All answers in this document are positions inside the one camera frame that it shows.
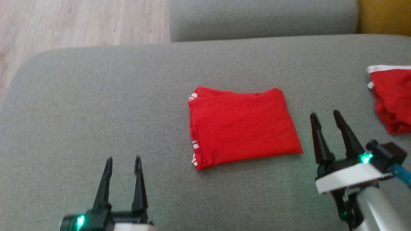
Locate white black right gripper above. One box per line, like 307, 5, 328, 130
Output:
310, 109, 393, 195

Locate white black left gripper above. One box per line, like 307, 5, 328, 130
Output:
59, 155, 155, 231

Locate red jersey with black numbers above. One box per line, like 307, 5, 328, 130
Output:
188, 86, 304, 171

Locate red shorts with white stripes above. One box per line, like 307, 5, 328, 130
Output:
367, 65, 411, 135

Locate large grey sofa seat cushion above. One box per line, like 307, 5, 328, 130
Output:
0, 34, 411, 231

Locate small grey sofa cushion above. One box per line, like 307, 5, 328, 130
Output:
169, 0, 359, 42

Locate blue connector with black cable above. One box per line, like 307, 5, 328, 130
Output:
390, 164, 411, 189

